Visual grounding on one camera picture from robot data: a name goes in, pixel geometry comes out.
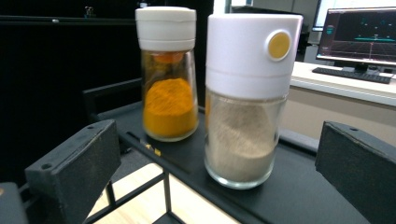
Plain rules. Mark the black keyboard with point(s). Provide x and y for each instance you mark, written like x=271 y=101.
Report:
x=351 y=75

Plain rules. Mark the grey powder jar white cap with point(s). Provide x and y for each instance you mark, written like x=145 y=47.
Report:
x=243 y=93

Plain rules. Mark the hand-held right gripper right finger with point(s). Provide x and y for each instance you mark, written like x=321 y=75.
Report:
x=361 y=165

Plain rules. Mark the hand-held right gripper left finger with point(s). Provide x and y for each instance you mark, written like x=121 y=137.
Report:
x=71 y=174

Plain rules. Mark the black metal shelf rack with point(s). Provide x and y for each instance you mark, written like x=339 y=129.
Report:
x=295 y=193

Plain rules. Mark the orange spice glass jar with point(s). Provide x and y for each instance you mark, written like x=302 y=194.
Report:
x=169 y=105

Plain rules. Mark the computer monitor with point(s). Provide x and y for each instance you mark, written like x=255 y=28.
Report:
x=361 y=34

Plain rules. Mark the beige desk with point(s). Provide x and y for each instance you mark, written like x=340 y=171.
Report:
x=336 y=93

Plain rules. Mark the black curtain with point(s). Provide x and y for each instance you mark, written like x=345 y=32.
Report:
x=62 y=62

